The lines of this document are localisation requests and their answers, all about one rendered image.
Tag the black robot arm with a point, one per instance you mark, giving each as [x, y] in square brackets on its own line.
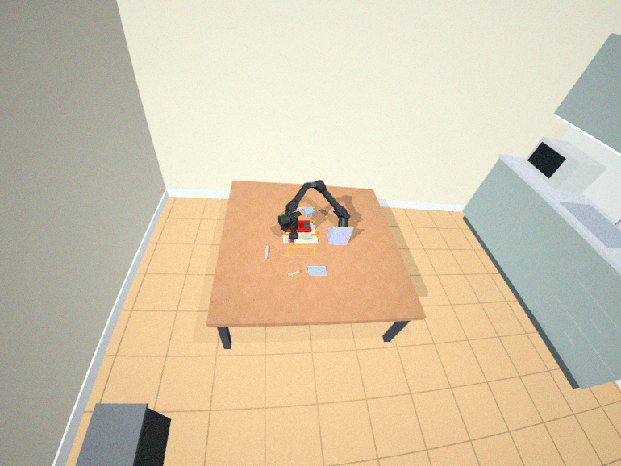
[292, 217]

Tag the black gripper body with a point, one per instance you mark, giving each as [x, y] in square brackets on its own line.
[293, 234]

